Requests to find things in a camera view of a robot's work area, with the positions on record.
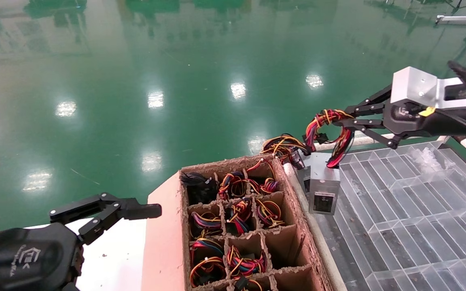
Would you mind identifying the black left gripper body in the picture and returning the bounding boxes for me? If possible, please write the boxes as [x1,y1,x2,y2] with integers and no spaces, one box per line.
[0,222,85,291]

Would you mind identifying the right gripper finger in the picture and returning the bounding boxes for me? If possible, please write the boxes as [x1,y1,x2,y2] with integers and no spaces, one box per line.
[345,84,393,116]
[343,119,402,150]

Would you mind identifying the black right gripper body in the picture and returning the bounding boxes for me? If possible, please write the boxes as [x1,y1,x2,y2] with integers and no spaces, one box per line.
[382,100,466,141]

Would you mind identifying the grey power supply red wires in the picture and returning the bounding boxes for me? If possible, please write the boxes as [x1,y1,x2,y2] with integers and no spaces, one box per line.
[303,108,356,216]

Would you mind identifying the crumpled clear plastic wrap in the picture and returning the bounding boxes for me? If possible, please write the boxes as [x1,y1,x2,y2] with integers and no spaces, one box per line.
[412,145,456,175]

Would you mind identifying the brown cardboard box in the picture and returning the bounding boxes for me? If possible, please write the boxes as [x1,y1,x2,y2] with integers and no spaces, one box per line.
[141,155,337,291]

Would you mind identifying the clear plastic compartment tray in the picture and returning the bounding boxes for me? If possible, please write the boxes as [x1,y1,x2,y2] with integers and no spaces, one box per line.
[317,139,466,291]

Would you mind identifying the white metal stand base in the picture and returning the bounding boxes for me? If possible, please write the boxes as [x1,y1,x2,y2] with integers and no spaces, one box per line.
[435,15,466,27]

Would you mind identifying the cardboard divider grid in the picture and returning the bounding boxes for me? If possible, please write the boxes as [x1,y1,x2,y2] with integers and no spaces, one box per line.
[180,156,315,291]

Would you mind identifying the white frame rail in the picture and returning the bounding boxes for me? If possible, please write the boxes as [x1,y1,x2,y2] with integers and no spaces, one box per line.
[313,133,450,152]

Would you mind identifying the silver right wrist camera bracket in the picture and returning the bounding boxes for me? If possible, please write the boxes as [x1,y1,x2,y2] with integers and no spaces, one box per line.
[390,66,466,110]

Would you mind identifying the power supply black wires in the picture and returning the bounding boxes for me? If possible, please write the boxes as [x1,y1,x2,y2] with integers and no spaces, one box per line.
[180,171,218,204]

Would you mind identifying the power supply multicoloured wires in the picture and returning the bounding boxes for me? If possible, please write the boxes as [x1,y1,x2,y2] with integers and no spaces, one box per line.
[225,199,254,236]
[256,198,286,229]
[191,210,222,238]
[218,171,250,199]
[227,245,267,279]
[233,276,264,291]
[189,238,226,287]
[244,158,280,195]

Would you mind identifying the grey power supply orange wires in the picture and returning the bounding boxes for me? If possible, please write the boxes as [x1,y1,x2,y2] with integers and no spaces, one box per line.
[261,133,313,195]

